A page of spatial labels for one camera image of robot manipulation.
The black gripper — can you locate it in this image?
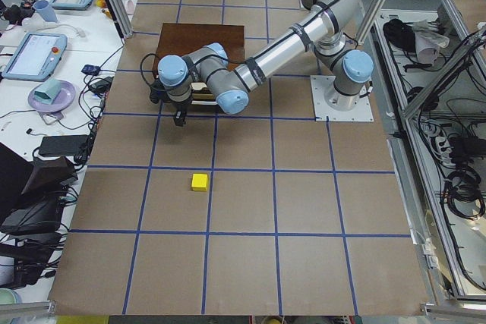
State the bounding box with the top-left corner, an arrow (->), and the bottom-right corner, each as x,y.
169,96 -> 191,126

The yellow block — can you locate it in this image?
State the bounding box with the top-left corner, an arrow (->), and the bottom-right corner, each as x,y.
191,173 -> 210,192

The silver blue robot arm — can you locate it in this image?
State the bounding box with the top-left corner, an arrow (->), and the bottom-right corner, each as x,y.
149,0 -> 374,126

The dark wooden drawer cabinet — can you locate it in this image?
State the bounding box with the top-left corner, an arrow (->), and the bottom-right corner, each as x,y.
151,22 -> 246,108

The purple plate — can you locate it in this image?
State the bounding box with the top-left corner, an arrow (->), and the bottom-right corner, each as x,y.
27,78 -> 76,113

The teal box on plate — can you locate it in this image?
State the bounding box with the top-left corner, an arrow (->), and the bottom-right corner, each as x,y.
33,77 -> 62,105

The lower teach pendant tablet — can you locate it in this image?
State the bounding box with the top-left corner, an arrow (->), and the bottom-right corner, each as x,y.
2,32 -> 68,82

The light blue plastic cup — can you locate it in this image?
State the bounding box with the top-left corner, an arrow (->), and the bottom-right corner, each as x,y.
33,0 -> 58,23

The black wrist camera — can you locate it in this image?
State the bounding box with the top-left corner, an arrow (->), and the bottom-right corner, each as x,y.
149,80 -> 166,104

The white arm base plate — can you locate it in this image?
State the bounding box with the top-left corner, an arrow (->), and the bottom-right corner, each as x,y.
310,75 -> 374,123

